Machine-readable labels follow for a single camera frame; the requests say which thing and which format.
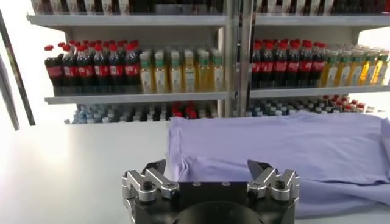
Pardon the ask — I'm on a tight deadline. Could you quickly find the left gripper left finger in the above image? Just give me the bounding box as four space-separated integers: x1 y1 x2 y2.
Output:
121 159 180 204

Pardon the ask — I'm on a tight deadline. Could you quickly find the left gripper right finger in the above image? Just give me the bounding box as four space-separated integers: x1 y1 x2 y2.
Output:
246 159 301 203

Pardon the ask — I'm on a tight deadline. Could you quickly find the purple printed t-shirt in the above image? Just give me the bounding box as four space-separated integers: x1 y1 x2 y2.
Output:
166 111 390 219

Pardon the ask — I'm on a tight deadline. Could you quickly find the yellow juice bottle green label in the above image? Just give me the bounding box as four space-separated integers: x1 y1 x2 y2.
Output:
335 51 351 87
196 50 211 93
349 52 365 86
210 50 225 92
139 53 155 94
321 51 339 88
359 53 378 86
373 51 390 85
182 50 197 93
154 51 169 94
169 51 183 94

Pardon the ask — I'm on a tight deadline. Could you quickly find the cola bottle red cap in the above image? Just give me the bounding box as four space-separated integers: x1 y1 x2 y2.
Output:
299 41 314 87
62 45 79 88
77 45 95 88
93 44 110 87
124 44 141 87
286 41 301 88
108 44 125 87
44 45 65 89
251 42 263 88
261 41 275 88
273 41 289 88
311 42 327 87

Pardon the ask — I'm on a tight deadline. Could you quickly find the grey metal shelving unit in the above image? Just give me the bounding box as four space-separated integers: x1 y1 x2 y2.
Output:
26 0 241 122
237 0 390 118

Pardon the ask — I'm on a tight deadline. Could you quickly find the grey diagonal frame beam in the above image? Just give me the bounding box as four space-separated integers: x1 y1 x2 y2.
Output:
0 54 21 131

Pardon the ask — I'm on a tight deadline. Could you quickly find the black diagonal frame bar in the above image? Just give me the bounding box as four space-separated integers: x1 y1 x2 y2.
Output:
0 9 36 127

